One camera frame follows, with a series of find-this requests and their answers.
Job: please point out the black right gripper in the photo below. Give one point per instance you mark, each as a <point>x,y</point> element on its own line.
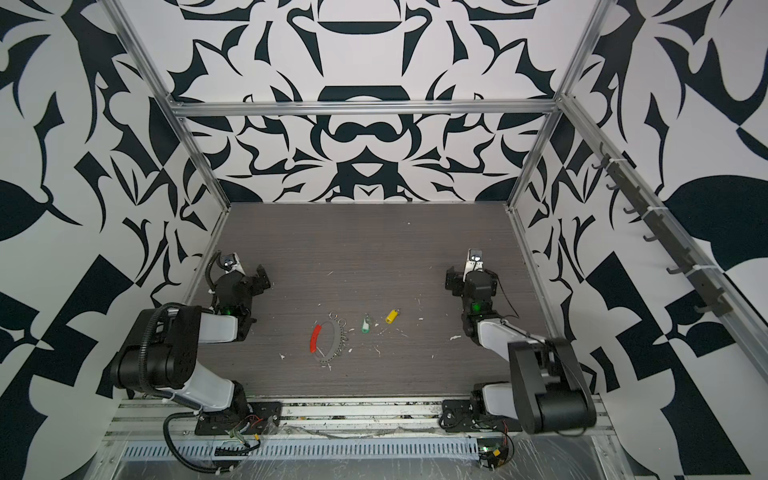
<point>456,278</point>

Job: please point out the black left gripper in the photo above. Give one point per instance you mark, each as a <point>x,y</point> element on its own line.
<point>254,284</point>

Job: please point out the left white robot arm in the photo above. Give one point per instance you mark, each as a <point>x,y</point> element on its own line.
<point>159,358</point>

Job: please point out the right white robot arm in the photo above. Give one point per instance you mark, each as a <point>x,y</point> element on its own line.
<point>546,391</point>

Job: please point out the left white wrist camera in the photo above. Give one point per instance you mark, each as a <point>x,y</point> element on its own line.
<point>230,263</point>

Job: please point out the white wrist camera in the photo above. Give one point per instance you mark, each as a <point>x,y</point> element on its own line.
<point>474,261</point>
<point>230,263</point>

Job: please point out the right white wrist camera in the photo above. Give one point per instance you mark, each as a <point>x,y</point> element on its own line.
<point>474,261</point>

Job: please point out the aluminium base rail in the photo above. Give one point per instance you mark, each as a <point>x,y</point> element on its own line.
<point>339,418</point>

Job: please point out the white slotted cable duct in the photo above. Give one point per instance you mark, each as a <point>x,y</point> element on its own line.
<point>337,449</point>

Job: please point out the black wall hook rack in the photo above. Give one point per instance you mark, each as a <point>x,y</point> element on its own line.
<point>666,230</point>

